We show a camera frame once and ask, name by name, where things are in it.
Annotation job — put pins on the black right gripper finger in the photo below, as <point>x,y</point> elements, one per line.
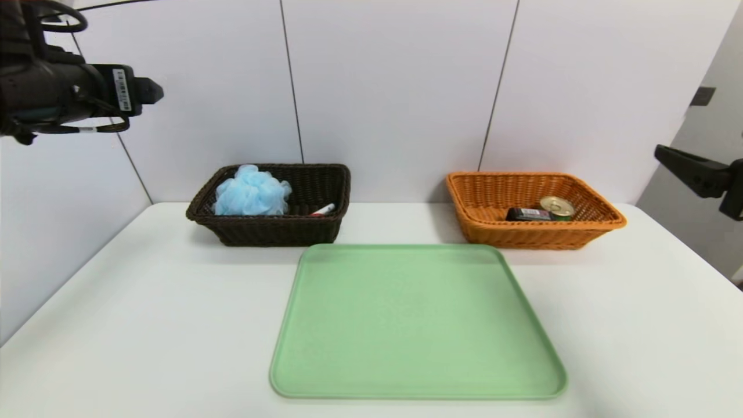
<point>696,171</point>

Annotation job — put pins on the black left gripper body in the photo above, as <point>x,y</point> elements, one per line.
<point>123,90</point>

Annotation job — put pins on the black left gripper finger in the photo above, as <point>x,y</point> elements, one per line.
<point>152,92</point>

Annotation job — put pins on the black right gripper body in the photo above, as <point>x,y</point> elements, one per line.
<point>728,177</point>

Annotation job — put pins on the tin can with pull tab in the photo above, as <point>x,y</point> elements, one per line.
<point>558,206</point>

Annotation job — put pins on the blue mesh bath loofah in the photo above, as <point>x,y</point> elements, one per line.
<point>252,194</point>

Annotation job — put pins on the blue whiteboard marker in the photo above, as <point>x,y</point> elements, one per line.
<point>328,208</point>

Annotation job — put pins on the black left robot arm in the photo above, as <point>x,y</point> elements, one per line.
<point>40,93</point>

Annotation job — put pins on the dark brown wicker basket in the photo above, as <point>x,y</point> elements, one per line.
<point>273,232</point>

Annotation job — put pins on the orange wicker basket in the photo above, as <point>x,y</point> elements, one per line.
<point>522,235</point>

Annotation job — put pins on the thin black zip tie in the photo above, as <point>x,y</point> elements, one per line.
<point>116,4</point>

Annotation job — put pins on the green plastic tray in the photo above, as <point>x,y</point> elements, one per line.
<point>418,325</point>

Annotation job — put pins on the black wall fixture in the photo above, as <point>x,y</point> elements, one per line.
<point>703,96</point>

